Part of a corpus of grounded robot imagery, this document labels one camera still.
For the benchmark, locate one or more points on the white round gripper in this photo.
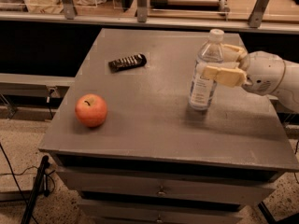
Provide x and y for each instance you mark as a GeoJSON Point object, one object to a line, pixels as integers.
{"type": "Point", "coordinates": [263, 73]}

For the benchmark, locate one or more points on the clear plastic water bottle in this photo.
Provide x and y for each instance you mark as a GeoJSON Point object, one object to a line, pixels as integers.
{"type": "Point", "coordinates": [202, 88]}

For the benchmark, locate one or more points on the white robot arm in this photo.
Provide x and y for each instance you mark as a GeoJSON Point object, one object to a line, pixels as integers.
{"type": "Point", "coordinates": [287, 91]}

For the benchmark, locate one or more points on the grey drawer cabinet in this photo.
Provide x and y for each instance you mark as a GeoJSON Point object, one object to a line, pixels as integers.
{"type": "Point", "coordinates": [211, 164]}

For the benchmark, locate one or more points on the red apple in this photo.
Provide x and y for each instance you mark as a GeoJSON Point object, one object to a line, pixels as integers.
{"type": "Point", "coordinates": [91, 110]}

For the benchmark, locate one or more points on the grey metal railing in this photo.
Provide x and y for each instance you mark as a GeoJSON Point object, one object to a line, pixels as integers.
{"type": "Point", "coordinates": [260, 16]}

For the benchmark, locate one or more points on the low grey bench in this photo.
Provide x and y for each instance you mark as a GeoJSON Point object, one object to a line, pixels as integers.
{"type": "Point", "coordinates": [32, 85]}

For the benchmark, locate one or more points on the black tripod leg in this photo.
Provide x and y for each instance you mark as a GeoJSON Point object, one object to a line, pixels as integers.
{"type": "Point", "coordinates": [30, 205]}

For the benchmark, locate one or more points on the upper drawer metal handle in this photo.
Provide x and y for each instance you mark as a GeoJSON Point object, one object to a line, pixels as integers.
{"type": "Point", "coordinates": [161, 192]}

